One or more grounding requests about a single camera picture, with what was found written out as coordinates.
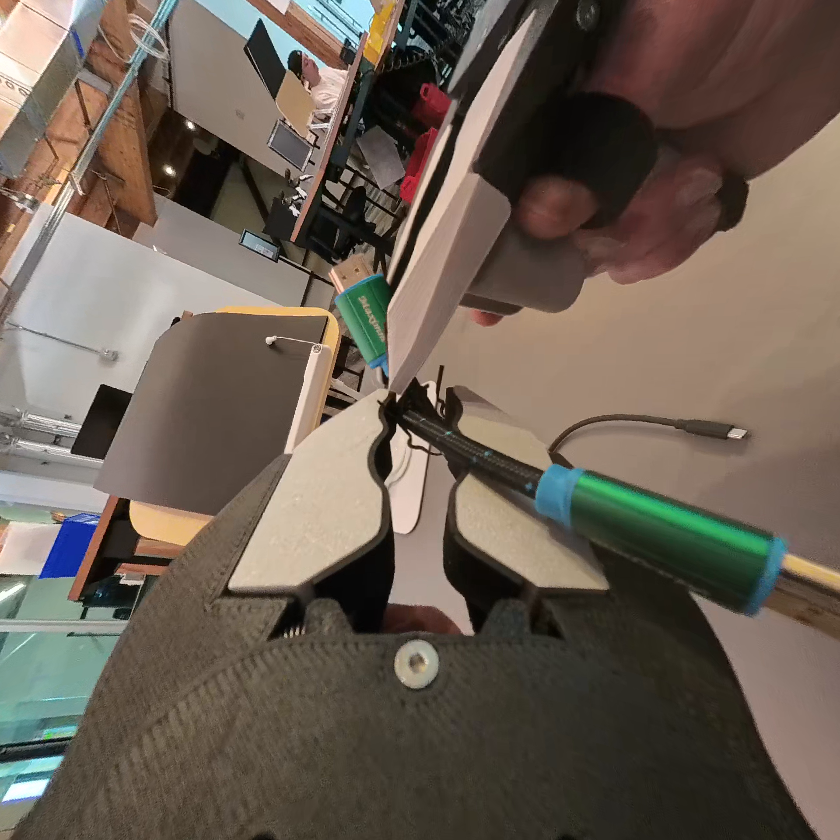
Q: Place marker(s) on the black office chair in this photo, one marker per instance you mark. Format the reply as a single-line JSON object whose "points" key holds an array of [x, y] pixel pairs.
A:
{"points": [[358, 216]]}

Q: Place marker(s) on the white tablet stand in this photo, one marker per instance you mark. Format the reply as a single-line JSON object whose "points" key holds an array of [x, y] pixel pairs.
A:
{"points": [[312, 394]]}

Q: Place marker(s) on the large red bin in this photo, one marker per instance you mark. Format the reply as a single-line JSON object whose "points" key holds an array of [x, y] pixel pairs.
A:
{"points": [[420, 170]]}

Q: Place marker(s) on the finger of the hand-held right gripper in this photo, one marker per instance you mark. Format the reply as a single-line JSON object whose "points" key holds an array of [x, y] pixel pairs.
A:
{"points": [[433, 282], [426, 177]]}

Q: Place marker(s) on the blue bin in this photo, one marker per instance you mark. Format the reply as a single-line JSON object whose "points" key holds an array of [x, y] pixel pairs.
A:
{"points": [[69, 548]]}

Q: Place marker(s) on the long wooden desk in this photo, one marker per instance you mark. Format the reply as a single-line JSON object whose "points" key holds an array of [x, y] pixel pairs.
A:
{"points": [[321, 164]]}

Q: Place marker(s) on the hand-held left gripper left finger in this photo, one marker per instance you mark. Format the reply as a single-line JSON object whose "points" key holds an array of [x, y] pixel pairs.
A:
{"points": [[315, 512]]}

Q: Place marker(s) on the small red bin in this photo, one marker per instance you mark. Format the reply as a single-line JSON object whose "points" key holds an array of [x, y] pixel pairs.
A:
{"points": [[433, 105]]}

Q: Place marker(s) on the black monitor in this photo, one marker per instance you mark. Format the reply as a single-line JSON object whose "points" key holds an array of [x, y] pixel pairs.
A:
{"points": [[266, 56]]}

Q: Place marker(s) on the grey flat panel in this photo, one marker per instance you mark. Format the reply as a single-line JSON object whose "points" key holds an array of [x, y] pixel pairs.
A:
{"points": [[380, 157]]}

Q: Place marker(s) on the small black screen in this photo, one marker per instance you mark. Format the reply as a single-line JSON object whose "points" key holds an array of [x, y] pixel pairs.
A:
{"points": [[102, 420]]}

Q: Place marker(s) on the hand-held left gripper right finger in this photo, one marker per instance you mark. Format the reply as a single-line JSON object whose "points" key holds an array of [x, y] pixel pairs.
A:
{"points": [[512, 538]]}

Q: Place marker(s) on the small yellow bins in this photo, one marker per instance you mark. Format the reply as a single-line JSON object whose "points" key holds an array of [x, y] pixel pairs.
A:
{"points": [[380, 36]]}

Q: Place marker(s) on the small grey monitor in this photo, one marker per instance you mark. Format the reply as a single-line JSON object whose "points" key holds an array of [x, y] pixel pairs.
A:
{"points": [[287, 144]]}

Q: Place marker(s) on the small tablet sign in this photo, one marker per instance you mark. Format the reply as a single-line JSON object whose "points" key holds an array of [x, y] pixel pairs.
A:
{"points": [[259, 245]]}

